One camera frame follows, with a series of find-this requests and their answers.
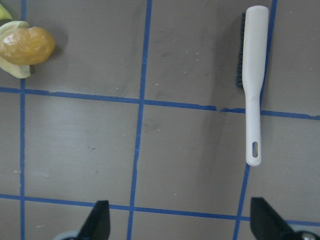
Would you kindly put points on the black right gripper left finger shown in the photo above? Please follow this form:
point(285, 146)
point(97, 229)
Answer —
point(97, 226)

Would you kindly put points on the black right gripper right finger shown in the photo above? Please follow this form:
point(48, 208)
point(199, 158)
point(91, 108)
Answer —
point(267, 224)

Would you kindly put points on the white hand brush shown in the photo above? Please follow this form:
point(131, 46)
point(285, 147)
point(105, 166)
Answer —
point(250, 76)

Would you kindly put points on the brown bread roll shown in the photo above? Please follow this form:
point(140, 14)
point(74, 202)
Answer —
point(26, 46)

